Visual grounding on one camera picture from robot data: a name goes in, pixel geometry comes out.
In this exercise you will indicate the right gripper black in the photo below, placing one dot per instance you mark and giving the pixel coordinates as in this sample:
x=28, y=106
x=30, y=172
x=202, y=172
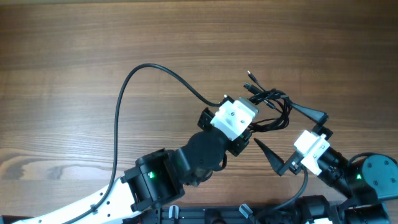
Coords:
x=278, y=163

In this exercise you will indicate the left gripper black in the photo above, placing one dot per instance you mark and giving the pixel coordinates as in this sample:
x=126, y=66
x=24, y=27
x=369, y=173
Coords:
x=239, y=144

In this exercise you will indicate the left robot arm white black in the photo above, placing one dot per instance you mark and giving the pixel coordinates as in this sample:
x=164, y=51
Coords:
x=159, y=177

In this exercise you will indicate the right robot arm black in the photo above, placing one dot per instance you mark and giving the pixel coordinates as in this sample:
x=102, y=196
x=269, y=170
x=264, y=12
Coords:
x=366, y=180

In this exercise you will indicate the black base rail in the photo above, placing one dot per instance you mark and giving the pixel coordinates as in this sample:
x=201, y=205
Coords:
x=228, y=215

